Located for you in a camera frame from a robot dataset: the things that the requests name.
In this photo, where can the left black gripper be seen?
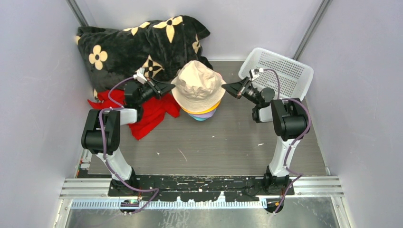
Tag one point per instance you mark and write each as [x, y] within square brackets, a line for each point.
[153, 87]

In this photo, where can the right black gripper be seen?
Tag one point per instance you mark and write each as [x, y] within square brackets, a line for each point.
[243, 89]

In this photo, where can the yellow bucket hat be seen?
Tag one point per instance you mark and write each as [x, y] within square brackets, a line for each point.
[208, 110]

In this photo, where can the beige bucket hat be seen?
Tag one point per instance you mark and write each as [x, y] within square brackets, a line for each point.
[197, 87]

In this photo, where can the lavender bucket hat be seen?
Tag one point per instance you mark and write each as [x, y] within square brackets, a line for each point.
[205, 115]

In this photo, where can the turquoise bucket hat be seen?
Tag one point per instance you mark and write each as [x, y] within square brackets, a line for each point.
[198, 118]

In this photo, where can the orange bucket hat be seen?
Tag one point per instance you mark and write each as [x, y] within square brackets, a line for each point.
[188, 112]

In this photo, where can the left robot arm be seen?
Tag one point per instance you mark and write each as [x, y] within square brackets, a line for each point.
[101, 133]

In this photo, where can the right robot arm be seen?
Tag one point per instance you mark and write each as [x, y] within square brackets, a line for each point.
[291, 121]

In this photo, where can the black floral plush pillow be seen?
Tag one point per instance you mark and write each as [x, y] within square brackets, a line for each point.
[160, 47]

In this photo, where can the white plastic basket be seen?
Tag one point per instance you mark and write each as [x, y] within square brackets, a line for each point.
[285, 75]

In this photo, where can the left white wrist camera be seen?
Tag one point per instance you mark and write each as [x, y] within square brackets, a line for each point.
[140, 77]

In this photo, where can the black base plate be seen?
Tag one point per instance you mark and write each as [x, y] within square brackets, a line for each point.
[196, 188]

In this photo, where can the aluminium rail frame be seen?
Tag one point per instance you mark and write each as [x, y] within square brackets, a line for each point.
[92, 194]

